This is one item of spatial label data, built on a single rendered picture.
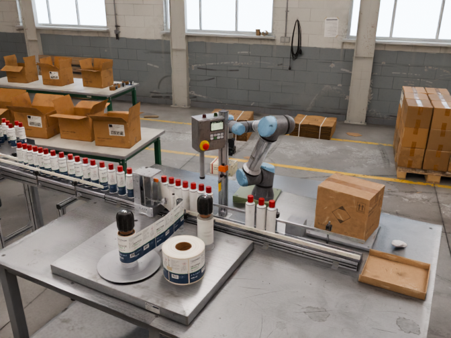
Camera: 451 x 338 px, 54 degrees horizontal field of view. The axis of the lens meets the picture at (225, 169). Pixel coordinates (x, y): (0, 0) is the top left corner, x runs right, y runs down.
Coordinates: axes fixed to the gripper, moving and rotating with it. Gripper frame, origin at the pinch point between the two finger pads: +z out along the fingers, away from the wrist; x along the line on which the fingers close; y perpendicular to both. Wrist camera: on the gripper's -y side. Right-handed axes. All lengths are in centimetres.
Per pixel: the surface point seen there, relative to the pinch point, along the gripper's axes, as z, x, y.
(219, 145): -31, -44, 12
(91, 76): 12, 265, -287
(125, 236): -6, -114, -10
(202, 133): -40, -52, 4
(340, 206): -4, -43, 83
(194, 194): -1, -54, 0
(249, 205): -4, -60, 35
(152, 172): -13, -57, -25
